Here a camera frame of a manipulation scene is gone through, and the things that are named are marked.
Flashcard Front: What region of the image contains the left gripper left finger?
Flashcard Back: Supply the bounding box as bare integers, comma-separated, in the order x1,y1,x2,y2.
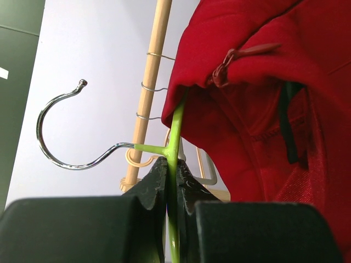
1,157,167,262

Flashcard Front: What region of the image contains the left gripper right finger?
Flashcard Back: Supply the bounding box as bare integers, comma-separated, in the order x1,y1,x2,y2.
177,160,343,262

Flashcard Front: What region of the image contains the grey hanger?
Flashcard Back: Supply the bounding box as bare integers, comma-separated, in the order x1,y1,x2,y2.
126,112,218,185

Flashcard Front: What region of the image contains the yellow-green hanger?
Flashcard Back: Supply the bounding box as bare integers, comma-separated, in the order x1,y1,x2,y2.
36,79,185,262

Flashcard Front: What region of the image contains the red skirt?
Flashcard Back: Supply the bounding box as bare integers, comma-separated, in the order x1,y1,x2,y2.
162,1,350,262

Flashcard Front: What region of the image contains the pink hanger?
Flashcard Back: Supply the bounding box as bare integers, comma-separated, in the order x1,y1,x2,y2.
140,82,168,92

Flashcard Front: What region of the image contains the green hanger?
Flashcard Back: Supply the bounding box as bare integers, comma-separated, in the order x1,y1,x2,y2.
147,52,175,61

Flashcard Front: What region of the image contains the wooden clothes rack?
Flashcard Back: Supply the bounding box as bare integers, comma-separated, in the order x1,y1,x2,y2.
120,0,230,202

